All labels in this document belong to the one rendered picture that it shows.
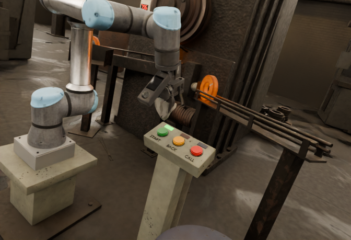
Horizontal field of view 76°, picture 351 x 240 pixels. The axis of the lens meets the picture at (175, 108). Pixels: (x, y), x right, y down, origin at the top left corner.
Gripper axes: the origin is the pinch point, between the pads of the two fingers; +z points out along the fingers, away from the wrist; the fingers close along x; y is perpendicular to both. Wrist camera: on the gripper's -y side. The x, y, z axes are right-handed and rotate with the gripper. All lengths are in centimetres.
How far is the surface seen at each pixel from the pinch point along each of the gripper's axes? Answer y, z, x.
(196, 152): -1.3, 5.7, -15.8
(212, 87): 51, 12, 8
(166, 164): -6.2, 13.4, -7.4
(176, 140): -1.2, 5.7, -7.3
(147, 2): 97, -15, 100
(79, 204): -23, 60, 37
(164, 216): -12.9, 31.7, -12.0
